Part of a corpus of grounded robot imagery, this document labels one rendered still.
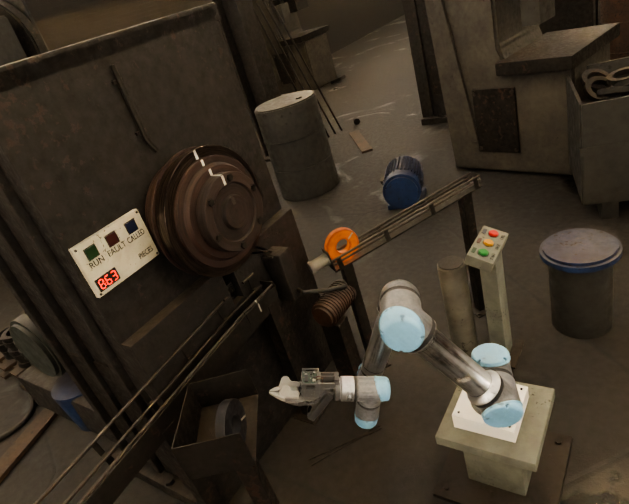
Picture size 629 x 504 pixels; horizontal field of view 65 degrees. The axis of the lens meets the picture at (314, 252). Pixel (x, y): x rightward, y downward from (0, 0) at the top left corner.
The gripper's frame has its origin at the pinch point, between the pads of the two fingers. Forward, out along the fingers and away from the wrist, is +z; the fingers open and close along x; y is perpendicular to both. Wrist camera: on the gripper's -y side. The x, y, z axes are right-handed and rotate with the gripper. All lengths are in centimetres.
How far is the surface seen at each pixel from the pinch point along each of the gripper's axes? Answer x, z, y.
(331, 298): -67, -23, -10
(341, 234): -78, -27, 16
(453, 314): -67, -79, -18
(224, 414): 9.7, 13.6, 1.6
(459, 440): 0, -61, -21
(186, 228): -36, 30, 38
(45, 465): -64, 119, -111
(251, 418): -1.0, 7.0, -11.4
